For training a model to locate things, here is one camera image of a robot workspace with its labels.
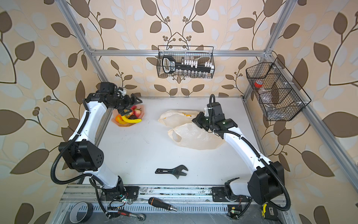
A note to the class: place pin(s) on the clear bottle red cap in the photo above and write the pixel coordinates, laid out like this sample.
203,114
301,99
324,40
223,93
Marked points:
265,97

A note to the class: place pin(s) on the yellow black tape measure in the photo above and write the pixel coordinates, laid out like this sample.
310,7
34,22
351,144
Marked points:
269,212

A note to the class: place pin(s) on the banana print plastic bag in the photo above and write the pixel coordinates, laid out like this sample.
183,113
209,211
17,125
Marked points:
184,133

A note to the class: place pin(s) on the pink fruit plate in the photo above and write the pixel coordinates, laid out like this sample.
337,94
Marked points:
115,113

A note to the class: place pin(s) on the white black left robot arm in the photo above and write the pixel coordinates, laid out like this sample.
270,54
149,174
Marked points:
80,152

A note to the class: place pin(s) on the orange toy tangerine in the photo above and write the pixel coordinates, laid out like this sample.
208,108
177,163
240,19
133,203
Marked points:
119,120

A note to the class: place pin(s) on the black tape roll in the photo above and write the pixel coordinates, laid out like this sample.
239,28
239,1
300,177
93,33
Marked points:
81,213

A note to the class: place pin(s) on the red handled ratchet wrench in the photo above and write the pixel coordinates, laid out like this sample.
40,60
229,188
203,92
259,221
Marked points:
140,217

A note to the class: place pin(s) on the black wire basket wall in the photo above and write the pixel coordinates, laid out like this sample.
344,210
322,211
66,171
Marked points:
288,94
180,53

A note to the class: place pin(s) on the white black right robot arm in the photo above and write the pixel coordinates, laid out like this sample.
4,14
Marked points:
266,184

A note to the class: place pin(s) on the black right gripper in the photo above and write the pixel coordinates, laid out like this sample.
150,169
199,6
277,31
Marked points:
198,119

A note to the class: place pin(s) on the black wire basket right wall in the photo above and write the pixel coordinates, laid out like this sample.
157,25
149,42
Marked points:
288,94

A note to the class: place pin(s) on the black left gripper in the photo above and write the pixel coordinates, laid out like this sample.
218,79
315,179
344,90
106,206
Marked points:
128,104

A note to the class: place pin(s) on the socket set holder black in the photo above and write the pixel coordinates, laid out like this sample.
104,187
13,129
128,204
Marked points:
170,65

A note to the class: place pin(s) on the black orange screwdriver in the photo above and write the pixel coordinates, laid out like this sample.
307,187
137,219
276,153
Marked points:
155,202

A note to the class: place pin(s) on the yellow toy banana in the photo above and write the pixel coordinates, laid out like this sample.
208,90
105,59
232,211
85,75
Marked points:
131,121

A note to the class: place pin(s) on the black adjustable wrench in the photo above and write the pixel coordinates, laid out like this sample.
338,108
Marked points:
177,172

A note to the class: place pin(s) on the black wire basket back wall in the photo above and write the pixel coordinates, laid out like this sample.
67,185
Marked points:
180,53

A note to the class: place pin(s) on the toy strawberry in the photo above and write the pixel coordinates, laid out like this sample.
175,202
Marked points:
137,112

